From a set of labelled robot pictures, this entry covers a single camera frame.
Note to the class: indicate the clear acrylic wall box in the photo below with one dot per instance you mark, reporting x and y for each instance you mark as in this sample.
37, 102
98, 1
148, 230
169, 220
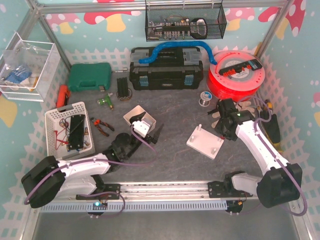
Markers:
42, 58

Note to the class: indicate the black circuit board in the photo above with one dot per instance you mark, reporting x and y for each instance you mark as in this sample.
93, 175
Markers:
76, 132

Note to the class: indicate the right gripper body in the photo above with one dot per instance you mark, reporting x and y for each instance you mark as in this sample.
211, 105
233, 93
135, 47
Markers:
225, 110

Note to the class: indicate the blue white gloves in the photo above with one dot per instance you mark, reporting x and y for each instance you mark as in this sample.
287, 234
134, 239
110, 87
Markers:
19, 76

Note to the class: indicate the red tubing spool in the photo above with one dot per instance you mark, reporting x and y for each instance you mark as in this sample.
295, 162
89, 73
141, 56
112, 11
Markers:
236, 86

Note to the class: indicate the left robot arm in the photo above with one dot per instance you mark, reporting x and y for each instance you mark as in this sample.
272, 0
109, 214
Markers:
53, 179

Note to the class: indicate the black rubber glove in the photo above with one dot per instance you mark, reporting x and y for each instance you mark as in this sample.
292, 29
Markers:
272, 131

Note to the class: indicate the yellow handled tool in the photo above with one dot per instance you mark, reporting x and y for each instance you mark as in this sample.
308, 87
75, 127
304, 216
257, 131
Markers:
268, 106

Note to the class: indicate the green plastic case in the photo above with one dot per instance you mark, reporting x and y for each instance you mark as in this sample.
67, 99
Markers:
89, 77

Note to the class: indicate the white perforated basket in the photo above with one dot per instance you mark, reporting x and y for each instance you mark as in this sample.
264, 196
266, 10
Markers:
57, 129

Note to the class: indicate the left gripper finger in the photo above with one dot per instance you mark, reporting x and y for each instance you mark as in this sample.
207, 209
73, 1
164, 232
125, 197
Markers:
137, 118
157, 133

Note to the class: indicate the beige work glove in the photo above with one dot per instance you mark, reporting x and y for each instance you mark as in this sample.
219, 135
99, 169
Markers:
245, 105
216, 117

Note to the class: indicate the white peg board fixture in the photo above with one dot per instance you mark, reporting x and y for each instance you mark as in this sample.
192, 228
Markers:
205, 142

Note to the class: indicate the solder wire spool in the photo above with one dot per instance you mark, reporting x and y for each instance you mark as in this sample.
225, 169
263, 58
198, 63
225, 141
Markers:
205, 99

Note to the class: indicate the black handled screwdriver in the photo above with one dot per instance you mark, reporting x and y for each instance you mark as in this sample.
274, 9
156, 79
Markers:
209, 112

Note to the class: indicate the black tool box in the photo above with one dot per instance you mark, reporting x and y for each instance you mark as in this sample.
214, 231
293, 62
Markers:
176, 68

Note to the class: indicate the orange utility knife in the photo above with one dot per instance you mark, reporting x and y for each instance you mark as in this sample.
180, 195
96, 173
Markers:
63, 96

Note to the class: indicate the white spring tray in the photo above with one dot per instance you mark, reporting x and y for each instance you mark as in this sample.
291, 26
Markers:
138, 110

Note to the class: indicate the green toy drill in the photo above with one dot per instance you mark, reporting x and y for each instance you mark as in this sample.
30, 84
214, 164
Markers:
106, 100

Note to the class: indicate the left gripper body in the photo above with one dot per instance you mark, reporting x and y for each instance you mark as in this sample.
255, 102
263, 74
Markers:
152, 137

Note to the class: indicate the black socket holder rail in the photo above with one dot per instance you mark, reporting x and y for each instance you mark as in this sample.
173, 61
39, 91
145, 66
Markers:
252, 64

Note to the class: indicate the black wire mesh basket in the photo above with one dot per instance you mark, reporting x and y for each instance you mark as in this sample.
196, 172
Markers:
188, 22

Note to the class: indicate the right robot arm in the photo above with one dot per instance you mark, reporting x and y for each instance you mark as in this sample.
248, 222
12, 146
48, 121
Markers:
281, 181

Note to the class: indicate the black battery holder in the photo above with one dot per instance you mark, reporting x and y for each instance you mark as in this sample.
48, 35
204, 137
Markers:
124, 93

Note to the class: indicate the orange black pliers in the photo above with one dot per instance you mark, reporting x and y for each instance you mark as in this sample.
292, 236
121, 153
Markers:
99, 124

